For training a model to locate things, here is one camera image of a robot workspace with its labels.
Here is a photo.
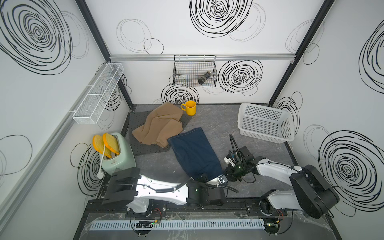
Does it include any right toast slice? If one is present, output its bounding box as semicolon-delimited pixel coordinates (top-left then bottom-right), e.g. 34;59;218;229
103;133;120;155

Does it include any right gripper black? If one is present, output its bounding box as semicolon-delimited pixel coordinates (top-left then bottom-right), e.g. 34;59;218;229
218;162;247;181

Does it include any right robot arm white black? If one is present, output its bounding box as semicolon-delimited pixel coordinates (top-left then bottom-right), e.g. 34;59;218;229
224;147;340;219

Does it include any blue denim skirt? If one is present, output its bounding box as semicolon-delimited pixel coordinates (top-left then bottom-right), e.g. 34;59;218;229
168;128;223;181

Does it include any mint green toaster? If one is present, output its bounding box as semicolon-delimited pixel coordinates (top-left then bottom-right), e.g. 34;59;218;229
102;133;136;175

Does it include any tan brown skirt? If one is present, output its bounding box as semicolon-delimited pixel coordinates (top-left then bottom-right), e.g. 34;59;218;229
132;103;183;148

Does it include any white slotted cable duct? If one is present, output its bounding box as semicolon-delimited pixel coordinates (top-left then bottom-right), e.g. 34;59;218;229
89;219;265;231

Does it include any toast slice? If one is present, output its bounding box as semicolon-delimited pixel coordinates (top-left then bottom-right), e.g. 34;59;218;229
93;135;112;158
103;133;120;155

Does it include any black wire wall basket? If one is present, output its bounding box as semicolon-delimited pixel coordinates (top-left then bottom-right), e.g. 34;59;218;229
172;55;218;88

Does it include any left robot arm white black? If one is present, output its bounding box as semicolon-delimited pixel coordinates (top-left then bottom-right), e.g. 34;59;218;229
102;168;239;214

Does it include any yellow mug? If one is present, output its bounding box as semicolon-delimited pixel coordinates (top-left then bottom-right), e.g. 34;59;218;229
181;101;197;116

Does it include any white perforated plastic basket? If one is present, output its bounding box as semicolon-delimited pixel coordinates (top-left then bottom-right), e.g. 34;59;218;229
238;103;295;144

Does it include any white wire wall shelf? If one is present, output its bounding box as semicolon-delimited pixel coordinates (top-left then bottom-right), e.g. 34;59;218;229
73;62;124;125

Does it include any dark cylindrical bottle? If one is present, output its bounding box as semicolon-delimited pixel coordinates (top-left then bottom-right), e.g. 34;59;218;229
198;72;212;85

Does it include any left toast slice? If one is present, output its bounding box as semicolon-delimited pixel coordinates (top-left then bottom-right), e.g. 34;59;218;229
93;135;112;158

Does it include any white toaster plug cord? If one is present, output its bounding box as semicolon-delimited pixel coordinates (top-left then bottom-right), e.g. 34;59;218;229
96;145;106;180

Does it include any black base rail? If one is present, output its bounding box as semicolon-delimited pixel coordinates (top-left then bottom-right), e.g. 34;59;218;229
83;198;288;218

